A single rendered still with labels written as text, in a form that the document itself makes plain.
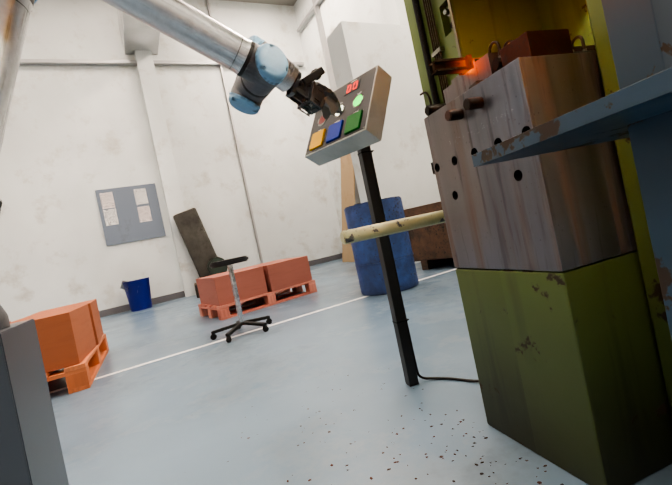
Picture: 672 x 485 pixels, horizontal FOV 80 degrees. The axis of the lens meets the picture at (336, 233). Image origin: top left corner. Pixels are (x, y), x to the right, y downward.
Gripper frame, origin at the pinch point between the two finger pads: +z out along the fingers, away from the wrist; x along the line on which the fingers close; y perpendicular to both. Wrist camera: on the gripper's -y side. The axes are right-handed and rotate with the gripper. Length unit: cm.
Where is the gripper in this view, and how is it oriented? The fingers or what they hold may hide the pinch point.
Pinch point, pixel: (338, 109)
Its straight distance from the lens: 143.5
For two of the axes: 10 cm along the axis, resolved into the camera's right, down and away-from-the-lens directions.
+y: -1.8, 9.2, -3.4
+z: 7.3, 3.6, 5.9
